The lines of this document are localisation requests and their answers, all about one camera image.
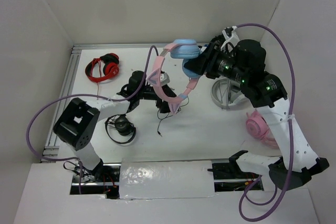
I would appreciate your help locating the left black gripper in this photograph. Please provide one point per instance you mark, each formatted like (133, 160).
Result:
(164, 105)

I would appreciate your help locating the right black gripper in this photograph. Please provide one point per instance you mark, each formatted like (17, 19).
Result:
(204, 62)

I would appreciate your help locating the blue pink cat-ear headphones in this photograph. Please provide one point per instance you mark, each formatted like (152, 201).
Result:
(172, 60)

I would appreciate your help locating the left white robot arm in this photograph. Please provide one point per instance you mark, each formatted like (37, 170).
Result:
(76, 125)

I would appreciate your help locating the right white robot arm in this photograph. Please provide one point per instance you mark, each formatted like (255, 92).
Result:
(245, 64)

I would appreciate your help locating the small black headphones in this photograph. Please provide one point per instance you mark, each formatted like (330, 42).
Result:
(124, 127)

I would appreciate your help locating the red black headphones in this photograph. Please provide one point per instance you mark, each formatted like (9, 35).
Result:
(109, 71)

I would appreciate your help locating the white taped sheet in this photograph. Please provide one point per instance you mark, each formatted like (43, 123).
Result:
(166, 180)

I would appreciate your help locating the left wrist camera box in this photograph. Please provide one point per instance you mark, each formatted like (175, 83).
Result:
(164, 79)

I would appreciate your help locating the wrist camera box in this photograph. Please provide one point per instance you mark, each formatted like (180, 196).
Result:
(164, 79)
(230, 36)

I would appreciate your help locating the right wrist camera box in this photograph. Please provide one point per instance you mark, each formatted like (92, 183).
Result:
(230, 36)

